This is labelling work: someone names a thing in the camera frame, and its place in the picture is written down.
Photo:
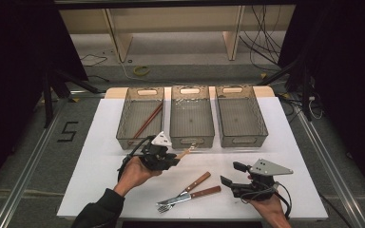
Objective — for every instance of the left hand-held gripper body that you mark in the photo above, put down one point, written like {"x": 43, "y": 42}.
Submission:
{"x": 155, "y": 158}

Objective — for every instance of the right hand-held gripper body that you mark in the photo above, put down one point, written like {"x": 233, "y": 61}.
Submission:
{"x": 259, "y": 186}

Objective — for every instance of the smoky transparent plastic bin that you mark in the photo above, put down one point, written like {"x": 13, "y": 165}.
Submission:
{"x": 240, "y": 120}
{"x": 139, "y": 114}
{"x": 191, "y": 122}

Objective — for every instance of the person's left hand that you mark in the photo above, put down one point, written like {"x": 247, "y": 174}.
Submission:
{"x": 134, "y": 174}

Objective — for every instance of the person's right hand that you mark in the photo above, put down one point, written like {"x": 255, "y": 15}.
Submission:
{"x": 272, "y": 212}

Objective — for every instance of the white table sheet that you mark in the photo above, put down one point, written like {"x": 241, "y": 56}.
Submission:
{"x": 202, "y": 167}

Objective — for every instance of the yellow tape roll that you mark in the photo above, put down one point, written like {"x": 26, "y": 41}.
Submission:
{"x": 142, "y": 70}

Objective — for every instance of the black metal stand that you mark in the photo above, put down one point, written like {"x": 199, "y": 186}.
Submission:
{"x": 304, "y": 91}

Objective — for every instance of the black tripod stand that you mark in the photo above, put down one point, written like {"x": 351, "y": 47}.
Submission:
{"x": 48, "y": 101}

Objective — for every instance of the black curtain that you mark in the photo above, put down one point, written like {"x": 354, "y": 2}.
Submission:
{"x": 355, "y": 79}
{"x": 12, "y": 63}

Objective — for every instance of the aluminium floor rail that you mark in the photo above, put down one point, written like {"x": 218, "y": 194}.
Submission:
{"x": 34, "y": 155}
{"x": 332, "y": 164}

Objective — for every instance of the light wooden furniture frame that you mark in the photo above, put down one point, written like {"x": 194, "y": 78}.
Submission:
{"x": 120, "y": 38}

